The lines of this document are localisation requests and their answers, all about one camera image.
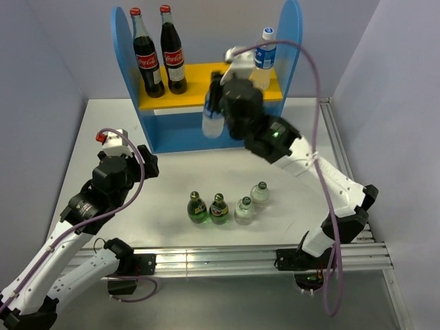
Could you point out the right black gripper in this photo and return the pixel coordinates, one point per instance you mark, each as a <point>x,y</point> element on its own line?
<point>215,82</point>

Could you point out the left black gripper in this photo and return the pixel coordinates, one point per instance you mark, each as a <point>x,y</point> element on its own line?
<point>150,161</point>

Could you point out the Pocari Sweat bottle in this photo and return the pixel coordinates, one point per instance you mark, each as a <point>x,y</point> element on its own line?
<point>264,58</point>
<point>212,121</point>

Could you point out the green perrier bottle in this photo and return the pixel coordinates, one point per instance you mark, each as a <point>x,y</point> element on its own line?
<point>196,208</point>
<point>219,210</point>

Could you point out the clear glass bottle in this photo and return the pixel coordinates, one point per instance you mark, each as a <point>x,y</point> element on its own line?
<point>244,211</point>
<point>259,195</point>

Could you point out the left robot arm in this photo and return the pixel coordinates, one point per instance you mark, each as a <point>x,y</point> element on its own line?
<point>34,299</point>

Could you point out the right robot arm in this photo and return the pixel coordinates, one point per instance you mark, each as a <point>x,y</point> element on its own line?
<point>279,143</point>

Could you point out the blue and yellow shelf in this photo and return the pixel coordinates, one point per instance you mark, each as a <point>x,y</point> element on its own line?
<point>177,132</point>

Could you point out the right cola glass bottle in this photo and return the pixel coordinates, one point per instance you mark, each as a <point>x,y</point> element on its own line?
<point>172,53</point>

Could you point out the cola glass bottle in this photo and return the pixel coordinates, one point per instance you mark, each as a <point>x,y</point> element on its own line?
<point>146,56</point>
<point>172,53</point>

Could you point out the left cola glass bottle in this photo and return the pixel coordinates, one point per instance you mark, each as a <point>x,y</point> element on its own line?
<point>146,56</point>

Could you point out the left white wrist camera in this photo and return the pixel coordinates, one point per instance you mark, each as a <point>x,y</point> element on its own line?
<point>113,144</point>

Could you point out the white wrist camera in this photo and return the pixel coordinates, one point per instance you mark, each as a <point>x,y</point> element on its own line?
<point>113,144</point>
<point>241,64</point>

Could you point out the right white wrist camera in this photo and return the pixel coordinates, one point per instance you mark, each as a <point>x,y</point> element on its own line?
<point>241,64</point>

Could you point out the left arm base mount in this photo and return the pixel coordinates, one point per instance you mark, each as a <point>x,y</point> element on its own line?
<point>129,275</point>

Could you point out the aluminium front rail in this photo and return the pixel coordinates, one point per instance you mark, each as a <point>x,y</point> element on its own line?
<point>247,260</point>

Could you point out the aluminium side rail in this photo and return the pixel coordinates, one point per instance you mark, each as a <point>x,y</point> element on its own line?
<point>367,239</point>

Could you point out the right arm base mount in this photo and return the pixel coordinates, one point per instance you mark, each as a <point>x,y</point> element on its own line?
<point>309,271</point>

